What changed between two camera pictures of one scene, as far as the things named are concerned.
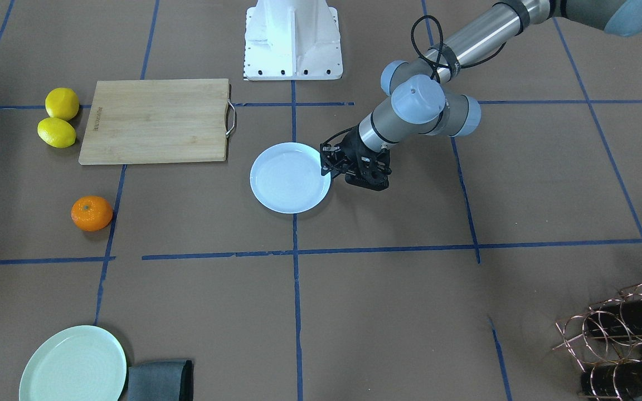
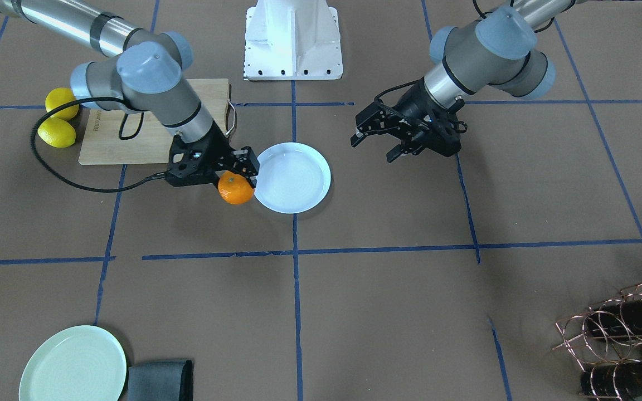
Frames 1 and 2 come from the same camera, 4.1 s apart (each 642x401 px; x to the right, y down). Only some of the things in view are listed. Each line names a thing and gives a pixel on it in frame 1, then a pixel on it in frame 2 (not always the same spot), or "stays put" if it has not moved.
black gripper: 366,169 → 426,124
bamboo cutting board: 168,121 stays put
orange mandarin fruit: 91,213 → 234,189
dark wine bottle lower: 627,380 stays put
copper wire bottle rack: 627,346 stays put
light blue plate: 286,178 stays put
